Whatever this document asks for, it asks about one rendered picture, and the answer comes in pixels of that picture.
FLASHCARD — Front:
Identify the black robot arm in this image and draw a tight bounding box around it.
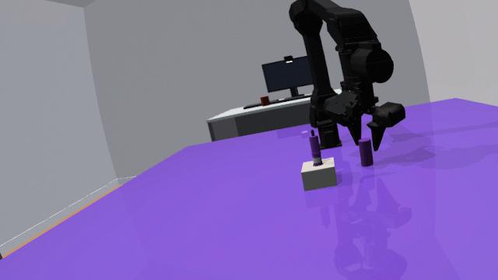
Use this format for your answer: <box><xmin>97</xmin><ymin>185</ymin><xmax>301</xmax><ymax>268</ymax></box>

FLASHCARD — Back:
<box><xmin>289</xmin><ymin>0</ymin><xmax>394</xmax><ymax>150</ymax></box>

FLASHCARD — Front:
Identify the white block with socket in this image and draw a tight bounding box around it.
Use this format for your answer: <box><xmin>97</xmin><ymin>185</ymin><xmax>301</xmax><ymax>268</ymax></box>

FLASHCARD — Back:
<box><xmin>301</xmin><ymin>157</ymin><xmax>337</xmax><ymax>191</ymax></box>

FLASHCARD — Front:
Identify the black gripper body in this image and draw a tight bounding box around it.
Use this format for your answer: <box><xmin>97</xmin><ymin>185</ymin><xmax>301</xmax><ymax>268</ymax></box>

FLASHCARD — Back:
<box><xmin>323</xmin><ymin>76</ymin><xmax>405</xmax><ymax>128</ymax></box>

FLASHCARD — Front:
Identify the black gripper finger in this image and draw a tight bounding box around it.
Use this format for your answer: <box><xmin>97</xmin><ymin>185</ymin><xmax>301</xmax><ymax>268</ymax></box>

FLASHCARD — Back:
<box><xmin>366</xmin><ymin>121</ymin><xmax>386</xmax><ymax>152</ymax></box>
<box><xmin>347</xmin><ymin>118</ymin><xmax>362</xmax><ymax>145</ymax></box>

